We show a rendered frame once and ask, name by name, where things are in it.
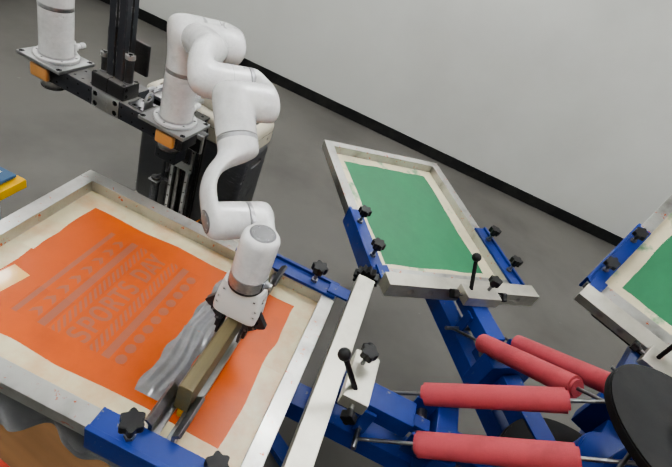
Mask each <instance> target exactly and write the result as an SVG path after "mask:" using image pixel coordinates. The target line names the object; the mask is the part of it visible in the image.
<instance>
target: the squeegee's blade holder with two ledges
mask: <svg viewBox="0 0 672 467"><path fill-rule="evenodd" d="M238 333H239V332H238ZM238 333H237V335H238ZM237 335H236V337H235V338H234V340H233V341H232V343H231V344H230V346H229V347H228V349H227V350H226V352H225V354H224V355H223V357H222V358H221V360H220V361H219V363H218V364H217V366H216V368H215V369H214V371H213V372H212V374H211V375H210V377H209V378H208V380H207V381H206V383H205V385H204V386H203V388H202V389H201V391H200V392H199V394H198V395H197V397H204V398H205V396H206V395H207V393H208V391H209V390H210V388H211V387H212V385H213V383H214V382H215V380H216V379H217V377H218V375H219V374H220V372H221V371H222V369H223V367H224V366H225V364H226V363H227V361H228V359H229V358H230V356H231V355H232V353H233V351H234V350H235V348H236V347H237V345H238V343H239V342H240V341H239V342H238V343H237V342H236V338H237ZM197 397H196V398H197Z"/></svg>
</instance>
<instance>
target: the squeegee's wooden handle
mask: <svg viewBox="0 0 672 467"><path fill-rule="evenodd" d="M241 327H242V323H240V322H238V321H236V320H234V319H232V318H230V317H227V318H226V319H225V321H224V322H223V324H222V325H221V327H220V328H219V329H218V331H217V332H216V334H215V335H214V337H213V338H212V339H211V341H210V342H209V344H208V345H207V346H206V348H205V349H204V351H203V352H202V354H201V355H200V356H199V358H198V359H197V361H196V362H195V364H194V365H193V366H192V368H191V369H190V371H189V372H188V374H187V375H186V376H185V378H184V379H183V381H182V382H181V384H180V385H179V387H178V390H177V394H176V398H175V402H174V407H176V408H178V409H180V410H182V411H184V412H186V413H187V412H188V410H189V409H190V407H191V406H192V404H193V402H194V401H195V399H196V397H197V395H198V394H199V392H200V391H201V389H202V388H203V386H204V385H205V383H206V381H207V380H208V378H209V377H210V375H211V374H212V372H213V371H214V369H215V368H216V366H217V364H218V363H219V361H220V360H221V358H222V357H223V355H224V354H225V352H226V350H227V349H228V347H229V346H230V344H231V343H232V341H233V340H234V338H235V337H236V335H237V333H238V332H239V330H240V329H241Z"/></svg>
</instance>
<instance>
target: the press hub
mask: <svg viewBox="0 0 672 467"><path fill-rule="evenodd" d="M604 398H605V403H606V408H607V411H608V414H609V417H610V420H611V422H612V424H613V427H614V429H615V431H616V433H617V435H618V436H619V438H620V440H621V441H620V440H618V439H616V438H614V437H612V436H610V435H608V434H605V433H602V432H595V431H593V432H588V433H585V434H584V435H582V434H581V433H579V432H578V431H576V430H574V429H572V428H570V427H569V426H567V425H564V424H562V423H560V422H558V421H555V420H551V419H548V418H543V419H544V420H545V422H546V424H547V426H548V428H549V429H550V431H551V433H552V435H553V436H554V438H555V440H556V441H561V442H574V443H575V446H578V447H579V449H580V454H581V456H587V457H599V458H611V459H623V457H624V456H625V455H626V453H627V452H628V453H629V454H630V456H631V458H630V459H629V460H634V461H635V463H636V464H637V466H632V465H625V466H624V467H672V377H671V376H669V375H667V374H665V373H663V372H661V371H658V370H656V369H653V368H650V367H647V366H643V365H638V364H625V365H622V366H619V367H618V368H616V369H615V370H614V371H612V372H611V373H610V374H609V375H608V377H607V379H606V381H605V385H604ZM499 437H508V438H521V439H534V437H533V435H532V433H531V431H530V429H529V427H528V425H527V424H526V422H525V420H524V419H523V418H521V419H519V420H516V421H515V422H513V423H511V424H510V425H509V426H508V427H507V428H506V429H505V430H504V431H503V432H502V433H501V434H500V436H499ZM617 465H618V464H609V463H598V462H587V461H582V467H616V466H617Z"/></svg>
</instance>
